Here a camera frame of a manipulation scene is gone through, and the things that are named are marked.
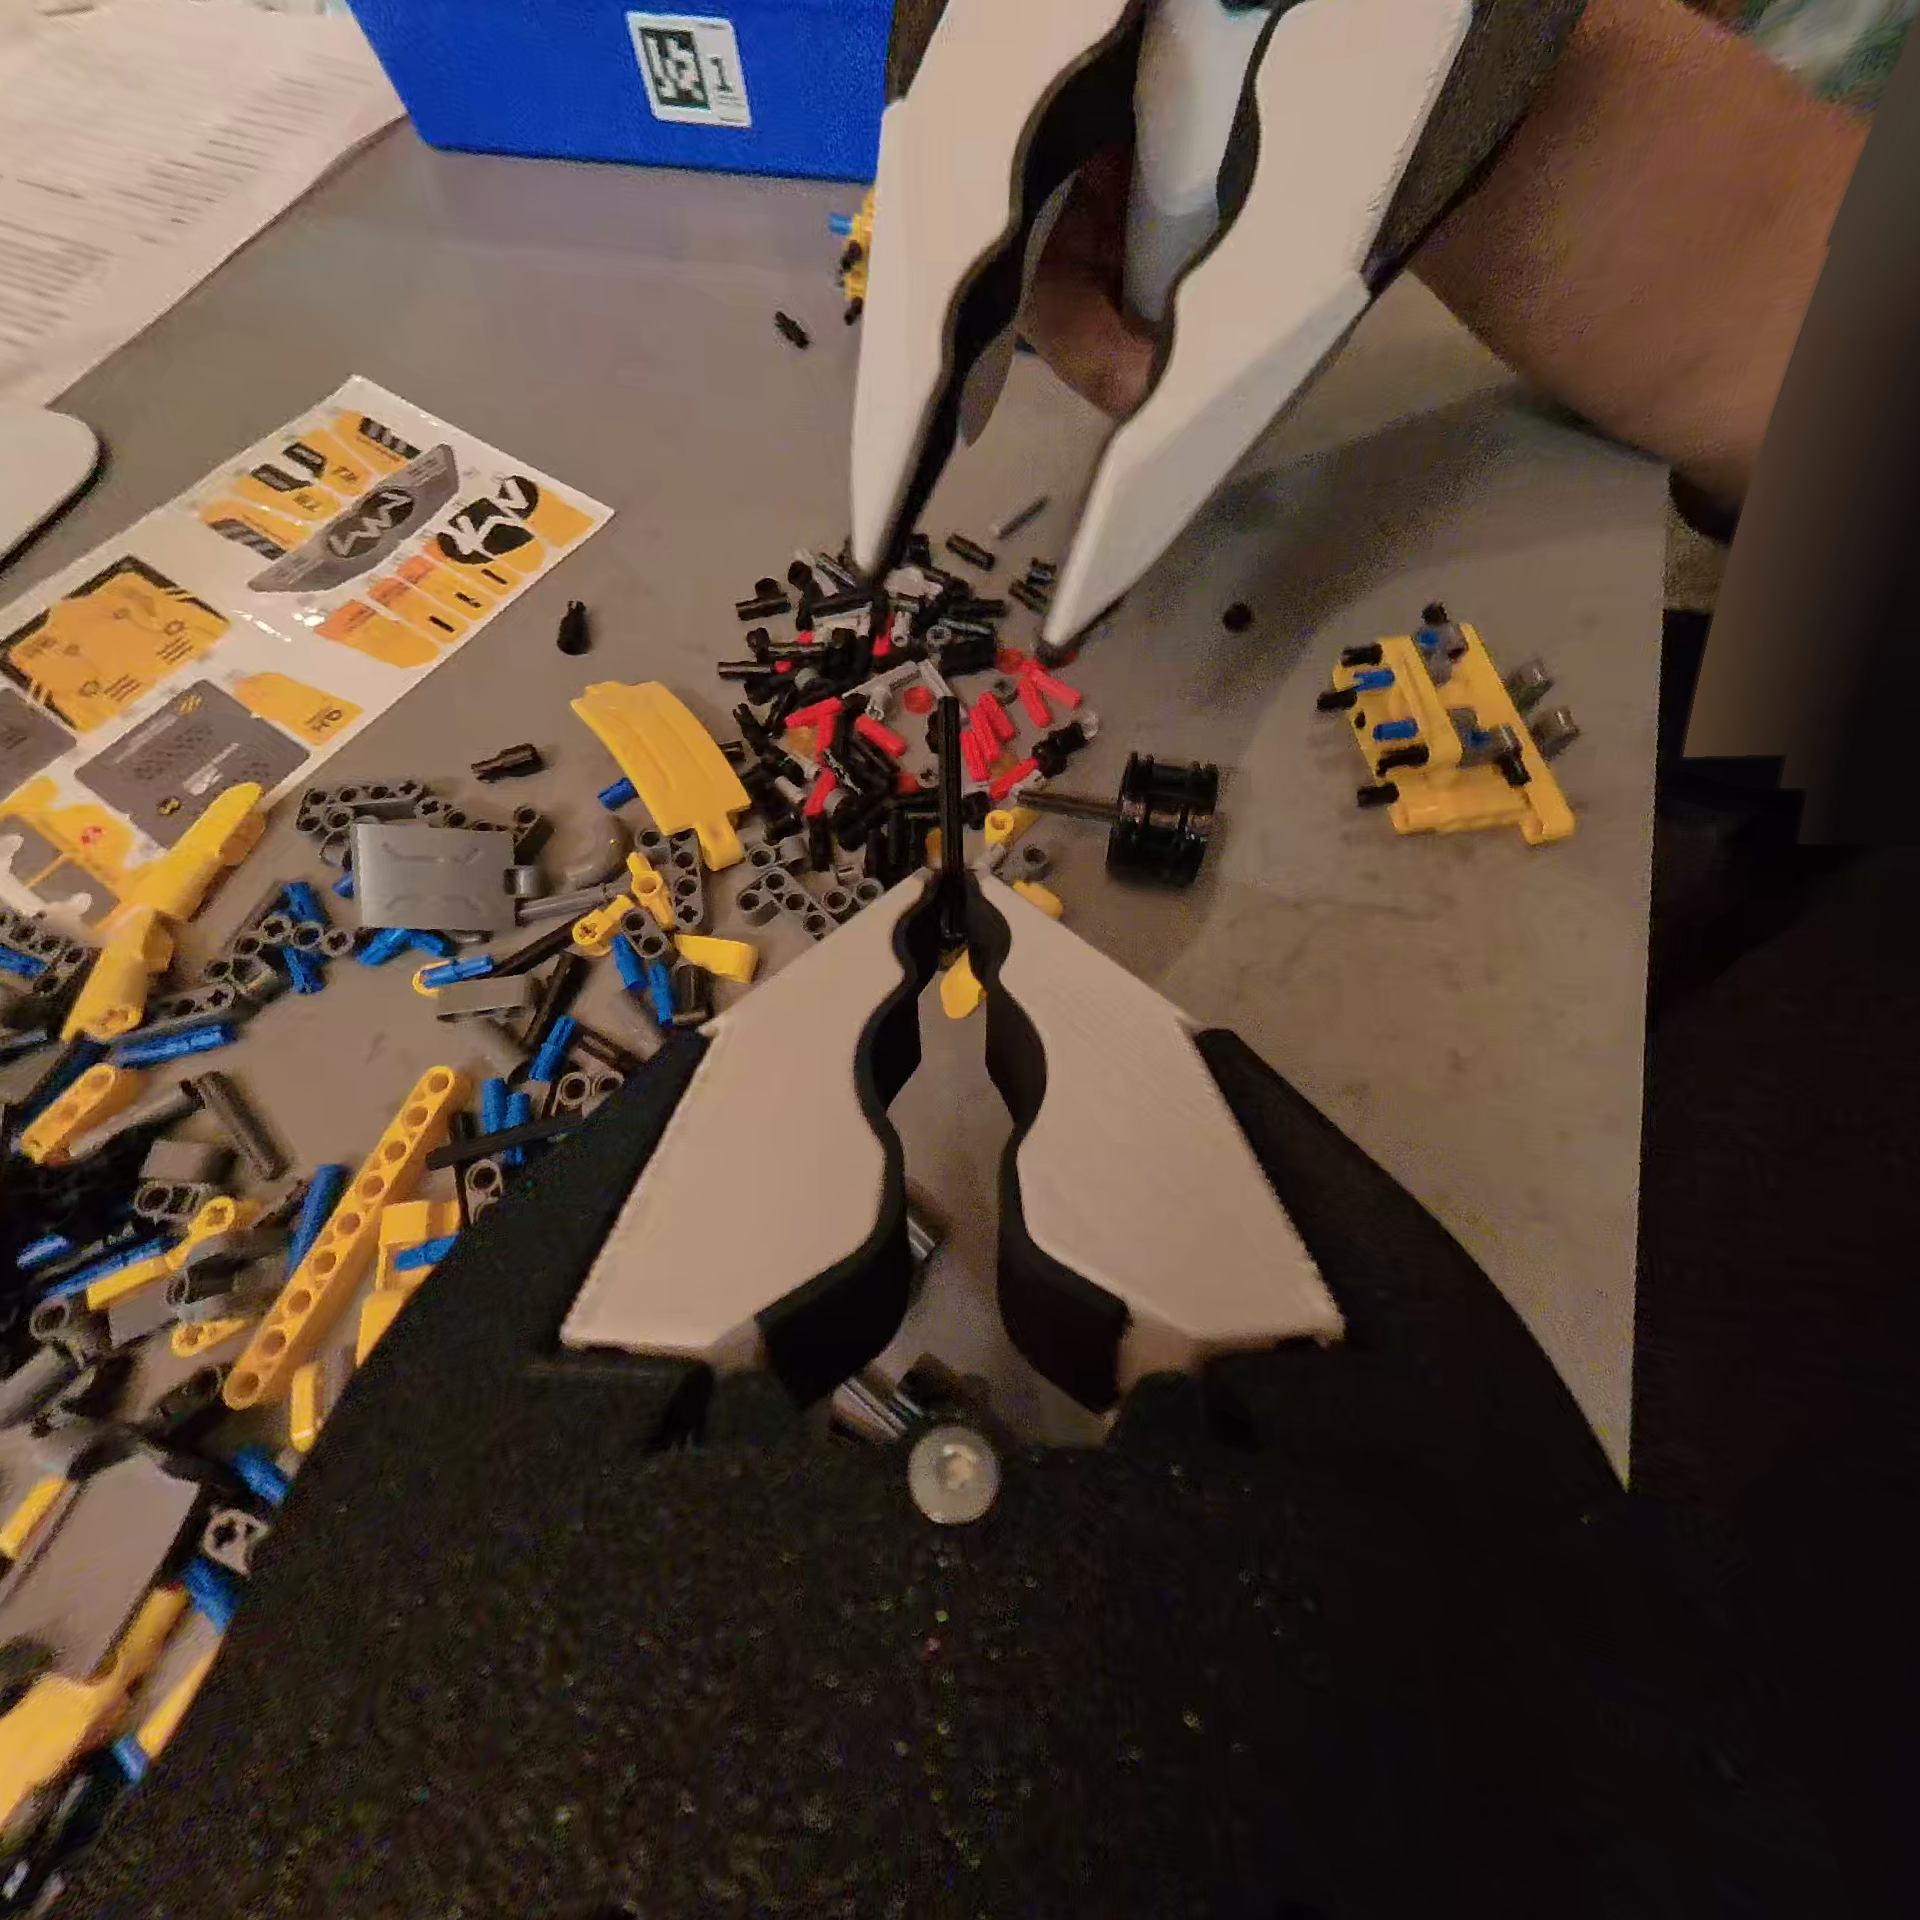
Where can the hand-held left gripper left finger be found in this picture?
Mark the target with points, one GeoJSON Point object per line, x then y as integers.
{"type": "Point", "coordinates": [751, 1201]}

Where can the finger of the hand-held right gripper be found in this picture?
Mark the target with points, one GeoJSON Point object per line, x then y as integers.
{"type": "Point", "coordinates": [1319, 224]}
{"type": "Point", "coordinates": [960, 180]}

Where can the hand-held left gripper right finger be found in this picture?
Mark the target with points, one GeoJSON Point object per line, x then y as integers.
{"type": "Point", "coordinates": [1172, 1185]}

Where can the black toy wheel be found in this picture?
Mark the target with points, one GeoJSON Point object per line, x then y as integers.
{"type": "Point", "coordinates": [1163, 819]}

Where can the short black toy axle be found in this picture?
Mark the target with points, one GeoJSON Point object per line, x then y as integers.
{"type": "Point", "coordinates": [1068, 804]}

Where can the long black toy axle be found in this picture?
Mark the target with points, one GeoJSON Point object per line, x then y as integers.
{"type": "Point", "coordinates": [949, 810]}

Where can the pile of toy building pieces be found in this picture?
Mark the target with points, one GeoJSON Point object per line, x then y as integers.
{"type": "Point", "coordinates": [840, 749]}

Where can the person's right forearm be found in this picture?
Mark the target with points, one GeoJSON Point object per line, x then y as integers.
{"type": "Point", "coordinates": [1621, 271]}

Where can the long yellow holed beam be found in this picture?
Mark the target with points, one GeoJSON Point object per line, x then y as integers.
{"type": "Point", "coordinates": [353, 1231]}

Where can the yellow curved toy panel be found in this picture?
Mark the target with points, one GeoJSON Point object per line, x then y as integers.
{"type": "Point", "coordinates": [669, 763]}

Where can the blue plastic bin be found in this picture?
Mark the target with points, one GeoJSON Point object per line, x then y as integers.
{"type": "Point", "coordinates": [525, 75]}

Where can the grey toy panel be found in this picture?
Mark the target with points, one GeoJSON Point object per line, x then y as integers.
{"type": "Point", "coordinates": [436, 874]}

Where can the small yellow toy assembly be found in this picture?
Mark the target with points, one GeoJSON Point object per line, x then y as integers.
{"type": "Point", "coordinates": [1447, 735]}

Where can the black toy connector peg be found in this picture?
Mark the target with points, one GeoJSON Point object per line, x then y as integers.
{"type": "Point", "coordinates": [573, 627]}

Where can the person's dark knit sweater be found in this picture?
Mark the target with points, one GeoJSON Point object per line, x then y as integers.
{"type": "Point", "coordinates": [1769, 1201]}

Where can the yellow sticker sheet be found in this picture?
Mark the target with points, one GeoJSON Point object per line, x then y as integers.
{"type": "Point", "coordinates": [301, 599]}

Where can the printed paper sheets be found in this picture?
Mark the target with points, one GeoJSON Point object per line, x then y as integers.
{"type": "Point", "coordinates": [135, 164]}

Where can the yellow toy vehicle section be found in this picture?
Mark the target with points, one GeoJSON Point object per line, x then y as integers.
{"type": "Point", "coordinates": [76, 1724]}

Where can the white book stand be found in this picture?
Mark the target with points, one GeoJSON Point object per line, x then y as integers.
{"type": "Point", "coordinates": [38, 481]}

